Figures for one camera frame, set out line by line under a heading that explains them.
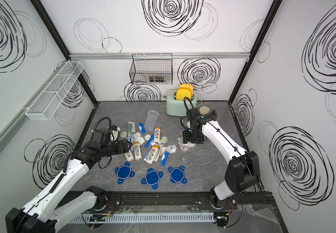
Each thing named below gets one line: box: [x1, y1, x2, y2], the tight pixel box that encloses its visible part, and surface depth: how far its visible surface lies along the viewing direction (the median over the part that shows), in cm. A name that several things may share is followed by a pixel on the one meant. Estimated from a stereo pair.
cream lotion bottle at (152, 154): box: [144, 144, 161, 165], surface depth 90 cm
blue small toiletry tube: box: [138, 122, 147, 134], surface depth 107 cm
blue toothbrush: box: [144, 133, 155, 149], surface depth 98 cm
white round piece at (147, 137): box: [144, 133, 152, 141], surface depth 101 cm
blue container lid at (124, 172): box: [114, 161, 136, 185], surface depth 84 cm
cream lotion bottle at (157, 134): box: [153, 126, 161, 144], surface depth 100 cm
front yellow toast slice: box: [175, 87, 192, 101], surface depth 101 cm
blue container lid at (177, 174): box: [168, 165, 188, 184], surface depth 85 cm
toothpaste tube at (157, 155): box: [153, 146, 162, 163], surface depth 91 cm
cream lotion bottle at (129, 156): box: [124, 149, 135, 162], surface depth 90 cm
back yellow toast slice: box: [179, 83, 194, 93], surface depth 102 cm
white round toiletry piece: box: [133, 132, 146, 146], surface depth 98 cm
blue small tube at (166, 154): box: [160, 150, 169, 167], surface depth 91 cm
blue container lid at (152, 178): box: [140, 167, 164, 190], surface depth 83 cm
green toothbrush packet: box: [127, 121, 136, 135], surface depth 104 cm
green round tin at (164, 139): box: [160, 135, 169, 144], surface depth 98 cm
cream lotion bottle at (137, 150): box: [133, 141, 143, 160], surface depth 91 cm
